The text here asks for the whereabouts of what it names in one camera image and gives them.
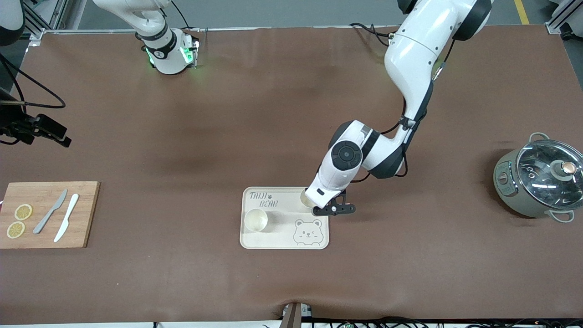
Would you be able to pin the white plastic knife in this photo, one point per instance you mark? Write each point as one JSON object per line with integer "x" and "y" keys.
{"x": 71, "y": 207}

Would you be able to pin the grey-green cooking pot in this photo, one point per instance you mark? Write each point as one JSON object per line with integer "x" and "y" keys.
{"x": 524, "y": 207}

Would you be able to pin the glass pot lid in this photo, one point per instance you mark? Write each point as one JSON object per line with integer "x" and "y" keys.
{"x": 537, "y": 173}

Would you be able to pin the bamboo cutting board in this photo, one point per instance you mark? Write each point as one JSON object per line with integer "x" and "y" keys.
{"x": 82, "y": 218}

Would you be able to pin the dried lemon slice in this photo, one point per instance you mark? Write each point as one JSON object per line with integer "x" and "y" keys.
{"x": 16, "y": 229}
{"x": 23, "y": 212}

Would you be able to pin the grey plastic knife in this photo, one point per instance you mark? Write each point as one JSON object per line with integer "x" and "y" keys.
{"x": 44, "y": 221}

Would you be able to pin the brown table cover mat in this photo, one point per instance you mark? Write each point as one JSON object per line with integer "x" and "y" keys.
{"x": 182, "y": 136}

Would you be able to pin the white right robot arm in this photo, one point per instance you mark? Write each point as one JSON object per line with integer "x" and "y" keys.
{"x": 166, "y": 50}

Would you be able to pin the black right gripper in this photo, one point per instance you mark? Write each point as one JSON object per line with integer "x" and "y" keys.
{"x": 13, "y": 124}

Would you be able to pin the cream bear print tray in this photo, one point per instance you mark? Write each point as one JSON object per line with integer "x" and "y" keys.
{"x": 282, "y": 237}

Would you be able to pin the aluminium frame profile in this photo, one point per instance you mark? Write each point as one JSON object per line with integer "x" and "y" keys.
{"x": 41, "y": 18}
{"x": 562, "y": 16}

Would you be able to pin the white IKEA cup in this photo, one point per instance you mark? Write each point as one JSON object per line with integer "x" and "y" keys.
{"x": 305, "y": 198}
{"x": 256, "y": 220}

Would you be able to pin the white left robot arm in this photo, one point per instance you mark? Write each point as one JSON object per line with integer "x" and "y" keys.
{"x": 410, "y": 59}

